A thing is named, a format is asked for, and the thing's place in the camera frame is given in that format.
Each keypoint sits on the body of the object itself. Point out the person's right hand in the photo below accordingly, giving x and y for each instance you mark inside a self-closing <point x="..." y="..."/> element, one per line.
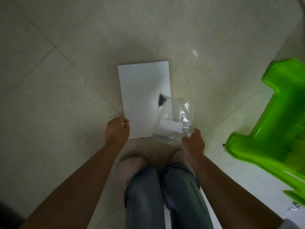
<point x="193" y="146"/>

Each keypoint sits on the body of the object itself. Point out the person's left hand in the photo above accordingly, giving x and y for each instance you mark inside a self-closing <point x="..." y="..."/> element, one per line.
<point x="117" y="131"/>

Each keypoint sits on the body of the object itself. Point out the clear plastic screw bag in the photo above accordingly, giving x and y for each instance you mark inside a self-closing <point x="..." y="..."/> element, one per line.
<point x="178" y="119"/>

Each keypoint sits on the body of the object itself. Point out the white wooden board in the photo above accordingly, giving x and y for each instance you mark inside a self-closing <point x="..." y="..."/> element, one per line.
<point x="140" y="93"/>

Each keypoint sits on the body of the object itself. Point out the person's left forearm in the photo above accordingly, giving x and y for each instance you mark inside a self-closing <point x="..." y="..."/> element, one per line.
<point x="76" y="188"/>

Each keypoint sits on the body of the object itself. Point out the person's right forearm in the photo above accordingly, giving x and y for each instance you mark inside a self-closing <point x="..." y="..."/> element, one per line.
<point x="233" y="198"/>

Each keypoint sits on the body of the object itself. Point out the person's right pale shoe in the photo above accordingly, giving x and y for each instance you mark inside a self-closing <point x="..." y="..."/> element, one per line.
<point x="180" y="158"/>

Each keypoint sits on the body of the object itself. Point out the person's pale shoe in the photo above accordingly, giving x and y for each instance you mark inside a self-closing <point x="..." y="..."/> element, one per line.
<point x="180" y="158"/>
<point x="129" y="167"/>

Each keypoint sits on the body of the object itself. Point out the person's left pale shoe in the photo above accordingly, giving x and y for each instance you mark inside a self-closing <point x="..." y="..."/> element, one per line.
<point x="129" y="167"/>

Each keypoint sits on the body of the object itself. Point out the person's white shirt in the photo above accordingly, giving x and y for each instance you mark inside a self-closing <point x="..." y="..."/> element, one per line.
<point x="293" y="224"/>

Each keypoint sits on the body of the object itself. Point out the green plastic stool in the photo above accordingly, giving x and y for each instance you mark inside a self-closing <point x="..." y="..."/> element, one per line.
<point x="276" y="136"/>

